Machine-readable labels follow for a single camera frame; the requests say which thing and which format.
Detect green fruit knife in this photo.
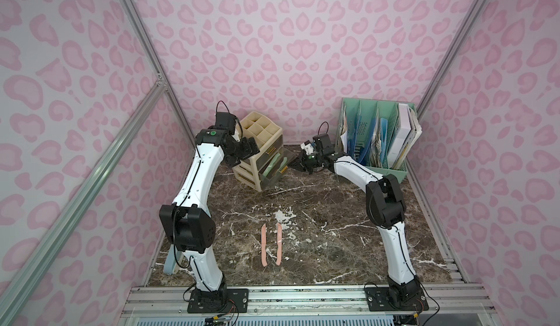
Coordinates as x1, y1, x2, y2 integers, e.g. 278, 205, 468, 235
262, 152, 284, 177
279, 163, 288, 174

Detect beige desktop drawer organizer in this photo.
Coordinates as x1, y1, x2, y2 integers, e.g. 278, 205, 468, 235
231, 111, 285, 193

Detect transparent grey drawer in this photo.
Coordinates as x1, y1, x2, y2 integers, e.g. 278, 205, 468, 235
258, 147, 297, 190

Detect pink fruit knife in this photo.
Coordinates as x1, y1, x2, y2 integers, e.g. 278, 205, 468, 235
276, 222, 283, 266
260, 224, 268, 268

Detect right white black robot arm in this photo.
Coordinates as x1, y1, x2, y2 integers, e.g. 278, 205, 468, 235
290, 135, 423, 309

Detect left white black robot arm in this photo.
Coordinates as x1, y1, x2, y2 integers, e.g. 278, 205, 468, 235
159, 125, 259, 304

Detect blue folders in rack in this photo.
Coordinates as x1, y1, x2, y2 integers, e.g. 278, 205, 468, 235
350, 105, 389, 168

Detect green file organizer rack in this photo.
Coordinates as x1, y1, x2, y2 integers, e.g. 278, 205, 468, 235
334, 98, 408, 182

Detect white book in rack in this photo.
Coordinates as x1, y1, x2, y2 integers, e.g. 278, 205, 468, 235
387, 103, 422, 170

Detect blue white calculator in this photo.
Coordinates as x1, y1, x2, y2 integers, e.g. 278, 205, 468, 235
163, 244, 179, 276

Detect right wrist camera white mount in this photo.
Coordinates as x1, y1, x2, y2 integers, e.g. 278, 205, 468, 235
300, 141, 315, 156

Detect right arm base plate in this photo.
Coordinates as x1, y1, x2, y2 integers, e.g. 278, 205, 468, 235
364, 286, 430, 314

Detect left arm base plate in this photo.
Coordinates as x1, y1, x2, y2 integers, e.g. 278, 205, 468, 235
187, 288, 249, 314

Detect aluminium mounting rail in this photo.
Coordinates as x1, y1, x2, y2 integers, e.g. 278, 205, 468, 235
118, 284, 501, 325

